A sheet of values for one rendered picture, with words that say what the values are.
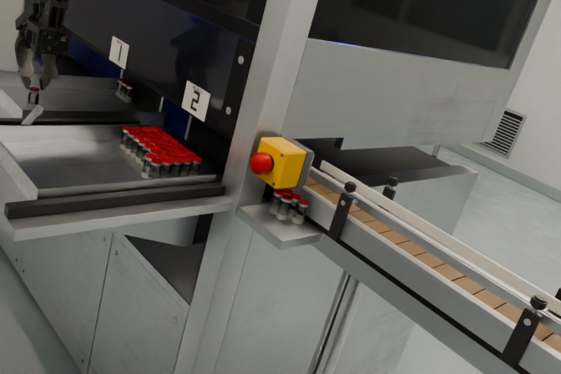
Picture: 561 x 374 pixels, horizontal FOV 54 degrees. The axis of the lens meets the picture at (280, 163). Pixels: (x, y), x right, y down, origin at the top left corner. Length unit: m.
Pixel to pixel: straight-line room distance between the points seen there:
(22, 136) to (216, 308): 0.51
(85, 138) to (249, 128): 0.37
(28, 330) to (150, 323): 0.76
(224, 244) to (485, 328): 0.50
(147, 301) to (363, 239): 0.61
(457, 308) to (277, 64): 0.50
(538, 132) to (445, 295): 4.76
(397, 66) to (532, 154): 4.46
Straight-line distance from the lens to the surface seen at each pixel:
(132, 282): 1.44
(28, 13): 1.32
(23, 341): 2.04
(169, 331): 1.33
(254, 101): 1.01
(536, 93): 5.65
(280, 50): 0.98
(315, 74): 1.06
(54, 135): 1.19
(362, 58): 1.15
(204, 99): 1.13
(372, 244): 0.99
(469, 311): 0.92
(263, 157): 0.95
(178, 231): 1.15
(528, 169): 5.68
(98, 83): 1.58
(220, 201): 1.06
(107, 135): 1.23
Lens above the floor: 1.33
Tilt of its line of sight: 20 degrees down
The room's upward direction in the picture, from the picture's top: 16 degrees clockwise
